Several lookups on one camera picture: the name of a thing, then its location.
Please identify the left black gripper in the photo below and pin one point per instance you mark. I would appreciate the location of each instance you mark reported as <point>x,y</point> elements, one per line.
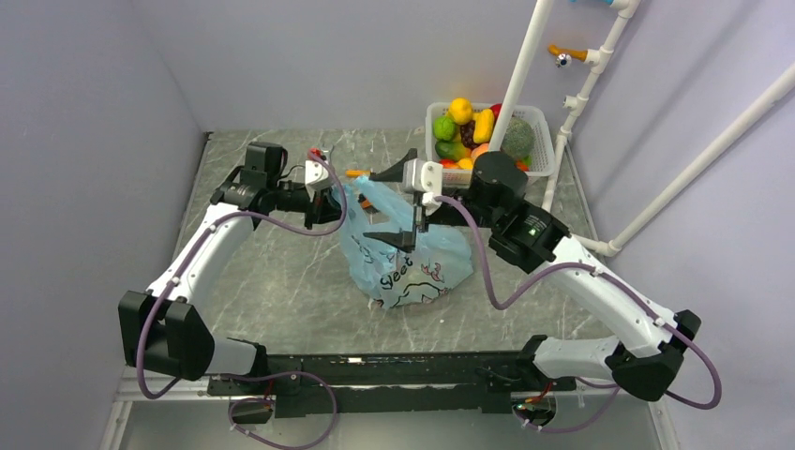
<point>324,208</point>

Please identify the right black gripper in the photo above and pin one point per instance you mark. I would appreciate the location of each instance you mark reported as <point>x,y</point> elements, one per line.
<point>405,239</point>

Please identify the light blue plastic bag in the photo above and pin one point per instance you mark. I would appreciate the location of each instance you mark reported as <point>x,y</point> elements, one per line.
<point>442,258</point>

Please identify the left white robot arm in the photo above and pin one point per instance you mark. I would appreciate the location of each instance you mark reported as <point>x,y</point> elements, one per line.
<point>162,327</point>

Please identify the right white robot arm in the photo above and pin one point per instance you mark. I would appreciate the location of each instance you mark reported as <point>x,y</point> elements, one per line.
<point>647,342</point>

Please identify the silver wrench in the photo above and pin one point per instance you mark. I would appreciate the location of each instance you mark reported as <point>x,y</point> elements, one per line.
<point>327,151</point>

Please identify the green orange mango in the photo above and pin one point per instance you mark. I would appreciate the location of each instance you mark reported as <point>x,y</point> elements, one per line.
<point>454,151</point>

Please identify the small yellow fruit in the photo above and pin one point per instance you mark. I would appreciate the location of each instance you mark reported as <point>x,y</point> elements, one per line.
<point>465,163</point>

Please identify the green lime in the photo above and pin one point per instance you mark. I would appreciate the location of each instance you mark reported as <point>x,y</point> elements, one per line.
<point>444,128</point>

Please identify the dark purple grapes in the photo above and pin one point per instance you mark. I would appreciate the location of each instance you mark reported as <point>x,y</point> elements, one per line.
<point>466,133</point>

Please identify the peach fruit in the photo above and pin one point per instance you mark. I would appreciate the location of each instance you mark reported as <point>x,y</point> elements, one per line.
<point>479,150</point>

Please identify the yellow lemon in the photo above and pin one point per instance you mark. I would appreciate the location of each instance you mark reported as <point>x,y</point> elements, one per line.
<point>460,111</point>

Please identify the yellow mango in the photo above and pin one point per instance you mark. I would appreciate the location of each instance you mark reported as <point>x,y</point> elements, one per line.
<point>484,123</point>

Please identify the red fruit at back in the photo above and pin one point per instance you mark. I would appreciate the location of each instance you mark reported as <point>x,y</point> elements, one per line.
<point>496,109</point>

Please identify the white plastic fruit basket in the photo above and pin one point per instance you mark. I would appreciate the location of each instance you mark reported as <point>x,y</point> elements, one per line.
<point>543,160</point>

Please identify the orange faucet tap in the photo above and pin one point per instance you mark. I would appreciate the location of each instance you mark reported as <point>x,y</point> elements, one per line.
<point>564,58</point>

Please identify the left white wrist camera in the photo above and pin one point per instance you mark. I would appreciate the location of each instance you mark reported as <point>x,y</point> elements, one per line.
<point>316,175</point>

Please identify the orange handled screwdriver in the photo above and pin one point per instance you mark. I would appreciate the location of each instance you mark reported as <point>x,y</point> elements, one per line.
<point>357,173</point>

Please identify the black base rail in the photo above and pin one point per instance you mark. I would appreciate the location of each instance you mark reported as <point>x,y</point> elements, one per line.
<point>488,382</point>

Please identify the white pvc pipe frame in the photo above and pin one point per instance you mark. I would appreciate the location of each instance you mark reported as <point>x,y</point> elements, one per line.
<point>683,72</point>

